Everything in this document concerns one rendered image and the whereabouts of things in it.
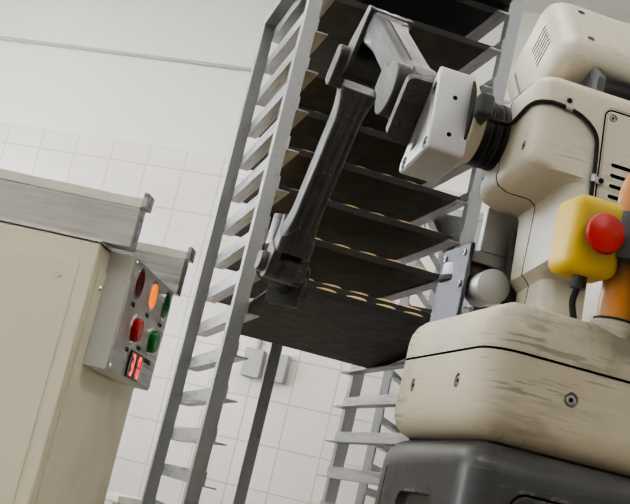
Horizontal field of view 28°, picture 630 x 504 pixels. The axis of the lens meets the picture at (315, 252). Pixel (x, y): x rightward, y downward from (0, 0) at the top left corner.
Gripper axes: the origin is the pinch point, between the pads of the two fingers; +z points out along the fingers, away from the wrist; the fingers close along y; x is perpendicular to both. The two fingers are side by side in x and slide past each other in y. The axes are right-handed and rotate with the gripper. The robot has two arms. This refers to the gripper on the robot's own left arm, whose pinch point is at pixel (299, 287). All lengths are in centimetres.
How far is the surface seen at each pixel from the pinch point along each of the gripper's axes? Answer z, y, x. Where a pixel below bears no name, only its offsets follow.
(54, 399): -101, -32, -7
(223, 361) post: 11.3, -16.3, 15.8
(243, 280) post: 11.8, 0.9, 16.0
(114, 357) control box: -93, -25, -9
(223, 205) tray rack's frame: 66, 26, 46
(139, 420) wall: 314, -31, 161
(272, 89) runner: 56, 56, 37
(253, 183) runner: 47, 29, 32
